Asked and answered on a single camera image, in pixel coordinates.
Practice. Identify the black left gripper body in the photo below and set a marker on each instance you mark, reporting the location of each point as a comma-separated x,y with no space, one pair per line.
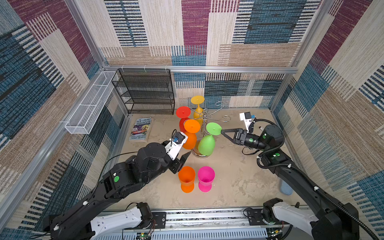
173,166

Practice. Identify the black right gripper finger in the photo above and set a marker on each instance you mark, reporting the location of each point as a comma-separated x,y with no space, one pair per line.
233,139
229,132

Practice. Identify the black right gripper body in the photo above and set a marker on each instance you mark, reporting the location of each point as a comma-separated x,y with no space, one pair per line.
237,136

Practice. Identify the orange wine glass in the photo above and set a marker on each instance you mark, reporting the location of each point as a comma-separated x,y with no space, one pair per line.
191,128
187,177

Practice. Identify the pink plastic wine glass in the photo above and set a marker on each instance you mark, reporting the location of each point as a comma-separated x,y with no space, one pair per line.
206,176

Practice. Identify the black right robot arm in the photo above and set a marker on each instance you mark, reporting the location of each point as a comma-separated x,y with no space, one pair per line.
332,220

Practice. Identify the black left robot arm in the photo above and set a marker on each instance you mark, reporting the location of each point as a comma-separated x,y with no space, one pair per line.
120,181

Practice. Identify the chrome wine glass rack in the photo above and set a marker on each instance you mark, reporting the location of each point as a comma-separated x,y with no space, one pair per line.
207,118

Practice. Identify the green plastic wine glass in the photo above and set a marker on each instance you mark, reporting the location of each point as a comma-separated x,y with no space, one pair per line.
207,144

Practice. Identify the orange wine glass front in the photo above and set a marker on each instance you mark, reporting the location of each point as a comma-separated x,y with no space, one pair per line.
191,128

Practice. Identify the yellow plastic wine glass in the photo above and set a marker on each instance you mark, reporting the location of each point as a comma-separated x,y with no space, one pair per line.
197,108

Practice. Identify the red plastic wine glass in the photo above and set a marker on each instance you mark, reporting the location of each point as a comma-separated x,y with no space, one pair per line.
183,113

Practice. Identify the black mesh shelf rack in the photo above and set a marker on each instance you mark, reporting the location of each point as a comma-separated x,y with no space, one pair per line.
145,91

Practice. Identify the treehouse paperback book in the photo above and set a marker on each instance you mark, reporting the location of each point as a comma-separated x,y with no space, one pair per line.
141,130

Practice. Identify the blue grey sponge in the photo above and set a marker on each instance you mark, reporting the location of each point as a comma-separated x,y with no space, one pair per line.
285,188

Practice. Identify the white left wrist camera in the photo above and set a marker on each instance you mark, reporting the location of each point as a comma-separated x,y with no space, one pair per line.
176,143

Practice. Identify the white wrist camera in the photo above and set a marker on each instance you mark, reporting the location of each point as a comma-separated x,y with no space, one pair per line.
248,119
176,143

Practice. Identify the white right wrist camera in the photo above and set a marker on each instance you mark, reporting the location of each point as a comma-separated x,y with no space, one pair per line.
248,119

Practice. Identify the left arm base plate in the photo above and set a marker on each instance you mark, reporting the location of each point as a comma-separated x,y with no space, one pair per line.
159,220

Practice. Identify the aluminium mounting rail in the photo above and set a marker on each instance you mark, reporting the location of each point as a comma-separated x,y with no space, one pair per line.
218,224

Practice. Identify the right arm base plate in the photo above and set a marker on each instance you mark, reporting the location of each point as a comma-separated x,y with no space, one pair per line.
255,218

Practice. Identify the white wire mesh basket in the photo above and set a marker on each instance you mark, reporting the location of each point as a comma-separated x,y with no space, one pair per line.
87,112

